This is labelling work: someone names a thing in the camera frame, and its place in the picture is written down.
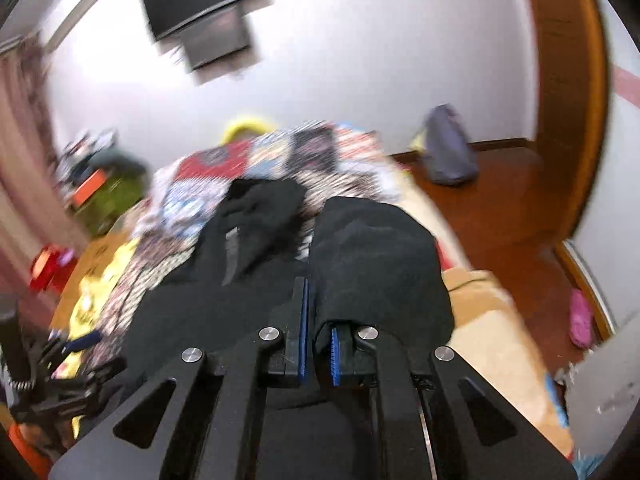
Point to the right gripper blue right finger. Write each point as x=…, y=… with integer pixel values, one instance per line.
x=352, y=365

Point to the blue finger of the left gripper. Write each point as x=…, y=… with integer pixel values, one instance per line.
x=82, y=343

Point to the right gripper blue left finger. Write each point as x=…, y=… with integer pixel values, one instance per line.
x=288, y=363

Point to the black zip hoodie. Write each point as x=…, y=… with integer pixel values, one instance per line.
x=215, y=385

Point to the yellow duck print blanket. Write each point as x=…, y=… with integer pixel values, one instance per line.
x=91, y=312

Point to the red bag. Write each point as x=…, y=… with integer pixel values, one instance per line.
x=52, y=269

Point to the green patterned box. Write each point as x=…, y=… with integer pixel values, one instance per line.
x=118, y=194

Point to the striped pink curtain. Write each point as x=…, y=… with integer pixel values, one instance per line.
x=32, y=212

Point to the beige bed sheet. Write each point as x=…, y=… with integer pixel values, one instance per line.
x=490, y=333

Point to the orange flat box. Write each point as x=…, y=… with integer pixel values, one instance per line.
x=88, y=188

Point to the patchwork patterned bedspread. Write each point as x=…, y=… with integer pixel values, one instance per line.
x=328, y=159

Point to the dark green cushion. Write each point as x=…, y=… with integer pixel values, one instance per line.
x=117, y=161

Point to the yellow round pillow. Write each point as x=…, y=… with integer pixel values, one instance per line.
x=246, y=127

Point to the grey blue backpack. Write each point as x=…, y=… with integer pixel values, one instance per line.
x=444, y=148

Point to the pink croc shoe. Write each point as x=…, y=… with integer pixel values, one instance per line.
x=580, y=330

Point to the white wardrobe panel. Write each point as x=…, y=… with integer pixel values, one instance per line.
x=602, y=391

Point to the brown wooden door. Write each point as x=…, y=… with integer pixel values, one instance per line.
x=572, y=102

